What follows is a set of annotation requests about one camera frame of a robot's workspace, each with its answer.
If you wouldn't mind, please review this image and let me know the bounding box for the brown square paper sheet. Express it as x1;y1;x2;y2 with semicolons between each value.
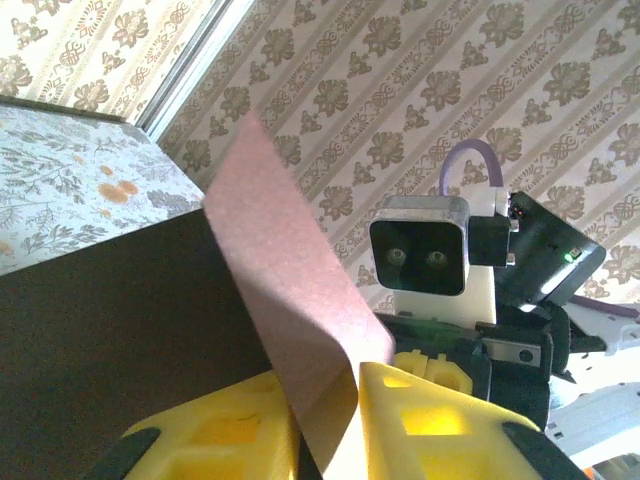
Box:
0;109;396;480

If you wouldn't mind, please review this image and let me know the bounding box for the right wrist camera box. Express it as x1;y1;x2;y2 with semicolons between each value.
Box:
368;194;471;297

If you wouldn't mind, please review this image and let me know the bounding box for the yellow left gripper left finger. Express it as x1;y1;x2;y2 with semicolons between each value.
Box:
84;369;301;480

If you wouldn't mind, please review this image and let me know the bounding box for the aluminium corner post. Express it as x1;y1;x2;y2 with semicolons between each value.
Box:
134;0;261;144

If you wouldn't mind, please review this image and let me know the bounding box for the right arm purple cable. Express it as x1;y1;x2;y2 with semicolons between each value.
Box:
438;138;640;319

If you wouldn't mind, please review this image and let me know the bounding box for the floral tablecloth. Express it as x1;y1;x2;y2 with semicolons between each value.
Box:
0;102;206;276

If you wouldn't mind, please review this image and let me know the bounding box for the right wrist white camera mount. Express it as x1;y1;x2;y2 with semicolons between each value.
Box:
392;264;499;331

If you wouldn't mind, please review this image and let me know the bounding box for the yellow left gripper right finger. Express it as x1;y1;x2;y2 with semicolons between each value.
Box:
349;360;591;480

